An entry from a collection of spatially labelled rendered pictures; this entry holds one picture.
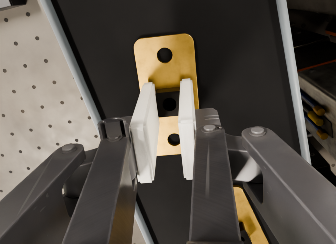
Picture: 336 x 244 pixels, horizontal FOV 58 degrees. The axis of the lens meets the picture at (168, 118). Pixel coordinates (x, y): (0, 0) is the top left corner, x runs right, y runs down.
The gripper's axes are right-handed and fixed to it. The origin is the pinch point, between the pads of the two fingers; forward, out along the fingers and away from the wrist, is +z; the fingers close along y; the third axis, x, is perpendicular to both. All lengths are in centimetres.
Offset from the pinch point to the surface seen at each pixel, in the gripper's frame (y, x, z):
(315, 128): 15.4, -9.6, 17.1
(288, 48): 7.6, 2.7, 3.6
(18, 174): -44, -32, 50
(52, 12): -6.4, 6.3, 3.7
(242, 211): 4.6, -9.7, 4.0
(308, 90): 14.5, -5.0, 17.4
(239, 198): 4.4, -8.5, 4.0
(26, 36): -32, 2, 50
